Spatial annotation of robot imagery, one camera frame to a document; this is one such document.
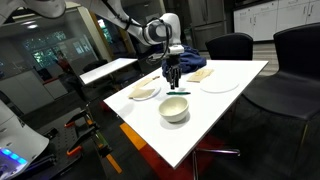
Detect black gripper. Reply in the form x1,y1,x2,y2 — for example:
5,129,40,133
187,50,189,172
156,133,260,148
165,54,184,90

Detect green pen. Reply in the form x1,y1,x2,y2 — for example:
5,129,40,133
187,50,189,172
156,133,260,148
166,91,192,96

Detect crumpled blue cloth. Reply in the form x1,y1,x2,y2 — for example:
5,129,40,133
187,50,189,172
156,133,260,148
161,44,208,80

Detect white plate under napkin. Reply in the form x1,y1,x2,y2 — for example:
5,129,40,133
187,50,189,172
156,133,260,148
128,85,162,102

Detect large brown paper napkin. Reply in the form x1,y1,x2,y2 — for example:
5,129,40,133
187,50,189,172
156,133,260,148
132,77,158,90

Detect brown napkin lying on plate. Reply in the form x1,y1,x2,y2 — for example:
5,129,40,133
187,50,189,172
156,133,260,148
127,87,156,100

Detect empty white plate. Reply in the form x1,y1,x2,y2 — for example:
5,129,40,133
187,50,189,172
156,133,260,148
199,77,240,94

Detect black chair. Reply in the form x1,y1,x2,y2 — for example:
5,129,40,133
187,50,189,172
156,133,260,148
204,32,254,62
241,22,320,161

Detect stainless steel refrigerator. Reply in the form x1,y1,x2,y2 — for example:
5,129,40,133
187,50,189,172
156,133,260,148
188,0,230,52

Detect white side table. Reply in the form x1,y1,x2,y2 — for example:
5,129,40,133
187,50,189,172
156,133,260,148
79,57,139,86

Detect black orange bar clamp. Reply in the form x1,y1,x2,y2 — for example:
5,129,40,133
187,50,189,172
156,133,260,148
64,109,93,130
65,128,101,158

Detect white kitchen cabinets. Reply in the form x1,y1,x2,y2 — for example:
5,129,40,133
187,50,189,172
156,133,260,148
233,0,320,43

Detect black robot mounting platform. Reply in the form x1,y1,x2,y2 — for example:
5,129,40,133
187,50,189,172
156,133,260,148
19,109,113,180

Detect metal table leg frame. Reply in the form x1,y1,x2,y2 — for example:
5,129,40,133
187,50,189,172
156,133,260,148
191,147,242,180

